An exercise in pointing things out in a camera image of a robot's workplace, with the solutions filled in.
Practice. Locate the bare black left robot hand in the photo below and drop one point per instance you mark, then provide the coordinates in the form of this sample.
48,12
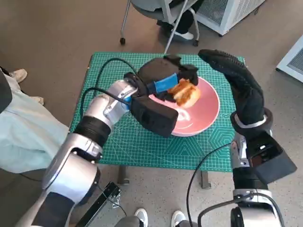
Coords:
158,68

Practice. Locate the pink bowl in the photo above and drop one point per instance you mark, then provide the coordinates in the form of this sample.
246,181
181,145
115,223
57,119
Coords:
201,118

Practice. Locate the browned split toy bread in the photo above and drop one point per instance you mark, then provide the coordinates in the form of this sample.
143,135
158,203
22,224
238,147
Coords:
187,94

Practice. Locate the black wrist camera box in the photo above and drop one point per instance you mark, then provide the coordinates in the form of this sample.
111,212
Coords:
272,160
154,118

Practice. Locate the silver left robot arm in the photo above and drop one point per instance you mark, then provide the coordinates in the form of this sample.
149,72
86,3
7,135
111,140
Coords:
71,165

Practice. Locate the grey table leg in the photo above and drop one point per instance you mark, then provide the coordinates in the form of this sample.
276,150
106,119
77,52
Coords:
206,180
123,176

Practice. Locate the person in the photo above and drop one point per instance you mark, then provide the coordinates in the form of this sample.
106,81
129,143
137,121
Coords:
142,216
23,132
187,23

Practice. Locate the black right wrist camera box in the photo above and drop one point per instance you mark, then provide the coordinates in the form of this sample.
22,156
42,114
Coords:
272,160

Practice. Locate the white appliance with grille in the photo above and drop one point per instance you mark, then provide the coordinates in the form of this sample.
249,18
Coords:
227,14
294,62

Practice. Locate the green cutting mat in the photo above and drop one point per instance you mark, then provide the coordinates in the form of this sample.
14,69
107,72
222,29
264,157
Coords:
142,151

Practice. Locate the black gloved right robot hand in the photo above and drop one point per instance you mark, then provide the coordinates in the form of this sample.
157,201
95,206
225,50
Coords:
246,94

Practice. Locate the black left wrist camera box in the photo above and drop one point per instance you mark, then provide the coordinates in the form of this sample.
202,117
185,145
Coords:
154,118

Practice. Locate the grey office chair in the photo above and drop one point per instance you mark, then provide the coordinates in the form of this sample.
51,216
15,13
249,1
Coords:
151,9

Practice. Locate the black metal rail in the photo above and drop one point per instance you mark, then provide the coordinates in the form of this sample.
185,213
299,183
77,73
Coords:
104,201

